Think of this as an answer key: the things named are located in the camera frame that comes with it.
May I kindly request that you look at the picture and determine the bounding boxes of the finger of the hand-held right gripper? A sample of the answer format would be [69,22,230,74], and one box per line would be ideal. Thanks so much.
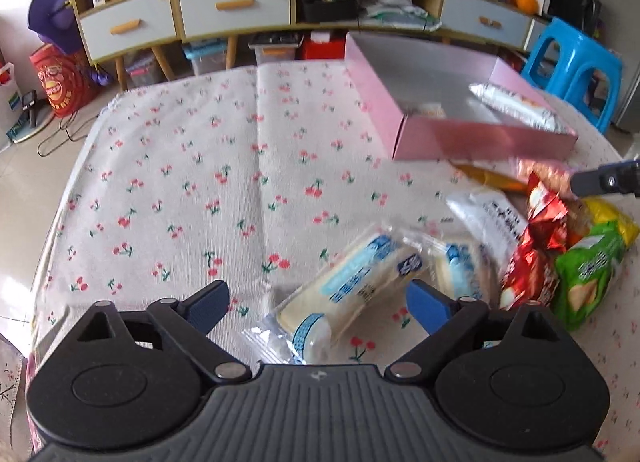
[570,160,640,199]

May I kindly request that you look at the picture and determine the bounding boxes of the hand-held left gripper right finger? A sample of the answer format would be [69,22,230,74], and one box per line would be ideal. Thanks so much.
[384,279,563,383]

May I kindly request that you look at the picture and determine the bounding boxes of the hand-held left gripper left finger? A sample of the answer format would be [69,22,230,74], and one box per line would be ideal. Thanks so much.
[75,280,251,385]

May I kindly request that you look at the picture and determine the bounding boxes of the yellow snack packet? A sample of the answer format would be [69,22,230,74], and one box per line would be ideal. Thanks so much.
[575,196,640,253]

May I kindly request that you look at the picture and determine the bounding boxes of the blue white bread packet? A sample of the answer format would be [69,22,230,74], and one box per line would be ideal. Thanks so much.
[242,223,436,365]
[400,232,501,313]

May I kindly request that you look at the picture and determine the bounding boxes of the green snack packet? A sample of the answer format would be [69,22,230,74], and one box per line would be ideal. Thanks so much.
[550,222,628,333]

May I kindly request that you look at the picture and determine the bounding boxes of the red snack packet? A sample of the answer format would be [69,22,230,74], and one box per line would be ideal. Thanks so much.
[500,169,572,313]

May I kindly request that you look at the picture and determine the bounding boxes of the white packet with black print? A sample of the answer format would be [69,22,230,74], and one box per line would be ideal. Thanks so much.
[445,187,531,283]

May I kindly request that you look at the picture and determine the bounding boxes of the pink cardboard box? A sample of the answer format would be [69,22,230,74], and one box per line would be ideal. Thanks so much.
[344,32,580,163]

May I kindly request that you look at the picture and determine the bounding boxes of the orange snack packet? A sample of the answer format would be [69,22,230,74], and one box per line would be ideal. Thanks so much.
[452,162,531,193]

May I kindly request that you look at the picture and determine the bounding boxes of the white cookie snack packet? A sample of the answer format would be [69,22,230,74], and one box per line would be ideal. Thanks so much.
[469,82,561,133]

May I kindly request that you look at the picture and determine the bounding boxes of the cherry print tablecloth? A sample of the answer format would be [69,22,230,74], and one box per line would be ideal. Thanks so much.
[27,62,640,462]

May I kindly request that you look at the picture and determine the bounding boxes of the blue plastic stool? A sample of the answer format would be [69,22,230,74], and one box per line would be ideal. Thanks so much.
[520,16,623,135]

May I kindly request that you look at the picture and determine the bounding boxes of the black microwave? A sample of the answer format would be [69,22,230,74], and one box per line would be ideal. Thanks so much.
[542,0,603,37]

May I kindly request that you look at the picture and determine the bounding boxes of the floral floor mat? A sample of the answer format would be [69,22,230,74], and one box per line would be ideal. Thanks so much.
[0,337,27,462]

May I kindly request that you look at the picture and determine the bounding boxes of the clear storage box blue lid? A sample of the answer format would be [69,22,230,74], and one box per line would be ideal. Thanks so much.
[182,39,231,76]

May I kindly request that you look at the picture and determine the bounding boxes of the red printed bag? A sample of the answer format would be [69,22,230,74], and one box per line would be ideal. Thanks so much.
[29,44,101,117]

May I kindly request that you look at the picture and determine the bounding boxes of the pile of papers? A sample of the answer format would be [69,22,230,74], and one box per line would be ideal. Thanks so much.
[362,0,442,33]

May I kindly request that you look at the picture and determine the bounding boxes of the black flat device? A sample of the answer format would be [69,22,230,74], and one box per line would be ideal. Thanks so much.
[249,32,305,50]

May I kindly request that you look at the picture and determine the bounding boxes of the red box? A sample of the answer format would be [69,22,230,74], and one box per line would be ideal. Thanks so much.
[301,34,348,61]

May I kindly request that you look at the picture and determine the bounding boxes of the wooden cabinet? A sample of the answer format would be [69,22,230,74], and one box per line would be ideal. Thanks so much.
[62,0,551,92]

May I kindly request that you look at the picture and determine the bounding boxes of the purple hat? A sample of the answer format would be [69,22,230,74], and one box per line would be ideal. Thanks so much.
[28,0,83,55]

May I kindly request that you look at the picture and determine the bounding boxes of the white drawer with wooden handle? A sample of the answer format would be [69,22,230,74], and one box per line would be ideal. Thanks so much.
[442,0,531,50]
[177,0,292,38]
[79,0,177,61]

